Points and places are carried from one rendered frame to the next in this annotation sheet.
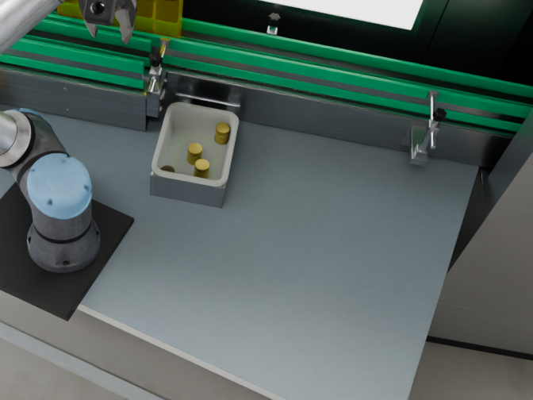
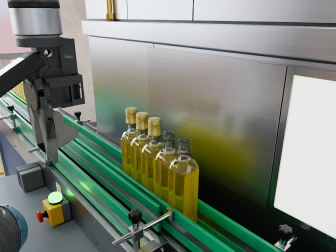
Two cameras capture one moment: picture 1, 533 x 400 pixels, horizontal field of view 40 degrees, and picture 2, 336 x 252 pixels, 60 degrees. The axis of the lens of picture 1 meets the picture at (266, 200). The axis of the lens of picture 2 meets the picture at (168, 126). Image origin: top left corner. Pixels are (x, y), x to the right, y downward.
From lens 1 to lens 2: 1.15 m
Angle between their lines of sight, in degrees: 52
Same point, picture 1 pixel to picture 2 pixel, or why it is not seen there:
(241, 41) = (247, 244)
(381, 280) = not seen: outside the picture
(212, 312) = not seen: outside the picture
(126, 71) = (125, 223)
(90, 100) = (104, 239)
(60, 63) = (97, 199)
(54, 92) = (90, 222)
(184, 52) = (185, 230)
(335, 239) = not seen: outside the picture
